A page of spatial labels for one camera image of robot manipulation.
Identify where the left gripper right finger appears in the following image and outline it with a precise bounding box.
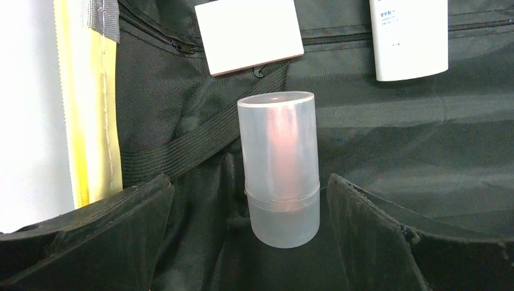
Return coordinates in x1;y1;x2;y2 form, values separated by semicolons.
327;174;513;290

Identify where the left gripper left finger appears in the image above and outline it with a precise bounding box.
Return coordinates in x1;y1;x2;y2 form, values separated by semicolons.
1;175;175;290

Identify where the yellow hard-shell suitcase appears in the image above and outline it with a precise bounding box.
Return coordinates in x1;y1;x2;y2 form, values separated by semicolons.
52;0;514;291

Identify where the white cylindrical bottle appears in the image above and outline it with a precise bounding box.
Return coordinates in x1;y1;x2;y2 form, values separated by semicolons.
369;0;449;82

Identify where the clear plastic bottle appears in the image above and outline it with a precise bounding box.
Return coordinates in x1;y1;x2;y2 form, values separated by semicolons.
237;91;321;249

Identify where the small pink item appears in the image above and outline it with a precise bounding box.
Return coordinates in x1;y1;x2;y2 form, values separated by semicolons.
195;0;304;76

